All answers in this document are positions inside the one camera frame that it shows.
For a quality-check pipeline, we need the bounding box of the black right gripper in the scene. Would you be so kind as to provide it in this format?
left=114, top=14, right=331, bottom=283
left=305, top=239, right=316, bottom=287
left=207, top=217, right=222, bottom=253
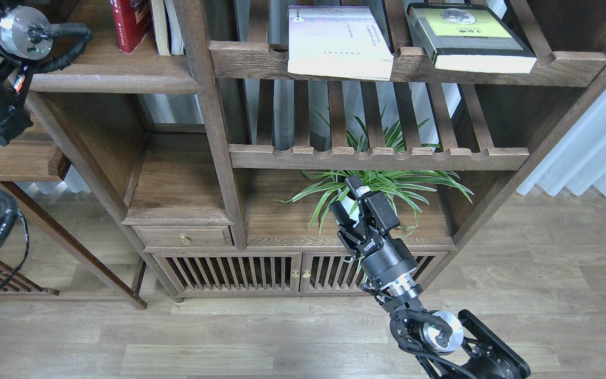
left=330, top=175, right=422, bottom=304

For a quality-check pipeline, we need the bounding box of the green black thick book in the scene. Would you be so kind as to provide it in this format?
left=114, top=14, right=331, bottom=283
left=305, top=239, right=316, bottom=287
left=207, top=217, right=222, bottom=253
left=407, top=3, right=537, bottom=74

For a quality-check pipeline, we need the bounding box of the red paperback book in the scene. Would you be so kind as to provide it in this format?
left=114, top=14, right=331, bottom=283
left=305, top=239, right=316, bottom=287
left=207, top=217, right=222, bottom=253
left=110, top=1, right=153, bottom=54

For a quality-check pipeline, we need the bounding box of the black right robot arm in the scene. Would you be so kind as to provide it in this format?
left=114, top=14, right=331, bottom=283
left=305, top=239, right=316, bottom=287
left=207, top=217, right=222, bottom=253
left=330, top=175, right=531, bottom=378

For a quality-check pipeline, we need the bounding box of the wooden side shelf unit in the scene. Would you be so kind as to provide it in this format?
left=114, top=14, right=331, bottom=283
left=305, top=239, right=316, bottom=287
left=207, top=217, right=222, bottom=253
left=0, top=74, right=148, bottom=310

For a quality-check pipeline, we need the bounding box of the green spider plant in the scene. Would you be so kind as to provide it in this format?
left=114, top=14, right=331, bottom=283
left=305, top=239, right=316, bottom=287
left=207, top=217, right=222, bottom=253
left=279, top=115, right=474, bottom=236

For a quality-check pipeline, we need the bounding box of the dark wooden bookshelf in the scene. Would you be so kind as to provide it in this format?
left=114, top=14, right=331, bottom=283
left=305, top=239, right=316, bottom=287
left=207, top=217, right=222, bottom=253
left=27, top=1, right=606, bottom=299

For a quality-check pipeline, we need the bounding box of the white paperback book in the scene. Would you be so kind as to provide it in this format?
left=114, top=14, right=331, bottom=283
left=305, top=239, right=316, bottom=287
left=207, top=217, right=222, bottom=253
left=288, top=5, right=393, bottom=80

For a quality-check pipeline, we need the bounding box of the brass drawer knob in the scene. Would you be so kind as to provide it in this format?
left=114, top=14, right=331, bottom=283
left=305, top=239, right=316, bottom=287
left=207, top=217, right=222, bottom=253
left=179, top=233, right=191, bottom=246

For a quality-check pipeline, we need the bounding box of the white pleated curtain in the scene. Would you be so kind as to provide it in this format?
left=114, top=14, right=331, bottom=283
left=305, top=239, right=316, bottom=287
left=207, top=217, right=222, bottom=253
left=517, top=90, right=606, bottom=196

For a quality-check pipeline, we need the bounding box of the white upright book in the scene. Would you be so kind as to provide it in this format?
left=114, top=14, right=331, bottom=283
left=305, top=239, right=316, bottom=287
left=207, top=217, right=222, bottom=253
left=164, top=0, right=185, bottom=55

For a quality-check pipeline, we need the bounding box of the beige upright book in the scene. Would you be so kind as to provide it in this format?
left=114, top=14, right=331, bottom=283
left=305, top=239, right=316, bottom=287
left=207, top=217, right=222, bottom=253
left=149, top=0, right=171, bottom=57

